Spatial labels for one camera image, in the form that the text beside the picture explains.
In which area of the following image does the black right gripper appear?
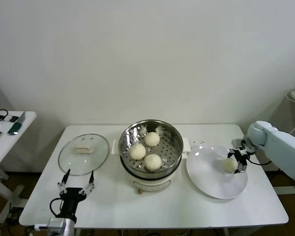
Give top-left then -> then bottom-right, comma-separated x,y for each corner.
227,148 -> 250,174

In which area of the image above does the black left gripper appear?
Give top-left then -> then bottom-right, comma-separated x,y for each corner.
58,169 -> 95,219

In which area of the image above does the white steamed baozi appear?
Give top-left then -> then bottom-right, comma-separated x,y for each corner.
225,158 -> 238,173
144,132 -> 160,148
129,144 -> 147,161
144,154 -> 162,172

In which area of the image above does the glass lid with white handle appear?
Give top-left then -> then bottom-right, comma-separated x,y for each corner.
58,133 -> 111,177

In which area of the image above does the stainless steel steamer pot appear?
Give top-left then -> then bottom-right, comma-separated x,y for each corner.
118,119 -> 184,181

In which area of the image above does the white round plate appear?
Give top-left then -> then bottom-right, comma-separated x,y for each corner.
186,144 -> 248,200

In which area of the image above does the white side table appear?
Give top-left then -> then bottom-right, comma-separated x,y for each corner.
0,110 -> 37,205

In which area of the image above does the white electric cooker base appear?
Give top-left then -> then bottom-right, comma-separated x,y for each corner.
112,137 -> 191,195

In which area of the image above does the green circuit board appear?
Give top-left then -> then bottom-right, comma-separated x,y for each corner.
7,122 -> 23,135

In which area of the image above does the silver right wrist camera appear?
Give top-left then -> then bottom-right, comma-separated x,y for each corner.
232,138 -> 248,149

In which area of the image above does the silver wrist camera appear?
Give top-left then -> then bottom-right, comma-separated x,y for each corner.
33,217 -> 65,236
232,138 -> 248,149

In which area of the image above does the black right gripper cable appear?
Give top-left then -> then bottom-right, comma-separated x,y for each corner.
247,159 -> 272,166

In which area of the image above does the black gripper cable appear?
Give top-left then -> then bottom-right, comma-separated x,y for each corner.
50,198 -> 64,217
247,159 -> 272,166

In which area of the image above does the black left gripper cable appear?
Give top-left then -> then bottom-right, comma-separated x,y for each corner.
50,198 -> 64,217

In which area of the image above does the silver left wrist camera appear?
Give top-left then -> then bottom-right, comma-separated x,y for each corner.
33,217 -> 65,236

